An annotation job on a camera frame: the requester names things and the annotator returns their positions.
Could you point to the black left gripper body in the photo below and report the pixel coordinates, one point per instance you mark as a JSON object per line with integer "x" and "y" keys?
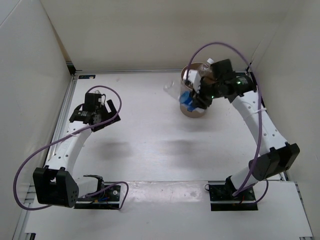
{"x": 104, "y": 115}

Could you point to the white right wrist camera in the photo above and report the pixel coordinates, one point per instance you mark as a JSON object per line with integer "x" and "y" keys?
{"x": 192, "y": 79}

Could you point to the clear plastic bottle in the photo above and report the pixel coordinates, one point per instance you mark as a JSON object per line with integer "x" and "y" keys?
{"x": 204, "y": 69}

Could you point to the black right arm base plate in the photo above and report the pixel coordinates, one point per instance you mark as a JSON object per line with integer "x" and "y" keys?
{"x": 221, "y": 201}

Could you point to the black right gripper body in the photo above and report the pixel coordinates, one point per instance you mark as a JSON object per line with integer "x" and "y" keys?
{"x": 204, "y": 96}

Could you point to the aluminium table edge rail left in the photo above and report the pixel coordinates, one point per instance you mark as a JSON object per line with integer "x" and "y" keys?
{"x": 19, "y": 233}

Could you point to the dark XDOF logo sticker right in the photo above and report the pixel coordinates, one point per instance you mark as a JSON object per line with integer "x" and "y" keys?
{"x": 241, "y": 73}

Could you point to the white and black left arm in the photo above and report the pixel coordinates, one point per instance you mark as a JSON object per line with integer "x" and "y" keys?
{"x": 54, "y": 183}

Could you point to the beige round waste bin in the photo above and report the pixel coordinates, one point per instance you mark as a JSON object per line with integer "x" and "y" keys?
{"x": 193, "y": 66}

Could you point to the dark logo sticker left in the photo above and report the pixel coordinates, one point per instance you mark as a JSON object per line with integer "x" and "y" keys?
{"x": 86, "y": 76}

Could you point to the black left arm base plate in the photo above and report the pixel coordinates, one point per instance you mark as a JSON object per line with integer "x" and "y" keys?
{"x": 107, "y": 200}

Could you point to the clear bottle with blue label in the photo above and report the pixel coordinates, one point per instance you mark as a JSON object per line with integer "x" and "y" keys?
{"x": 181, "y": 93}

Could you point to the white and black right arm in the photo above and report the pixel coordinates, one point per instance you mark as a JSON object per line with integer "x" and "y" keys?
{"x": 274, "y": 154}

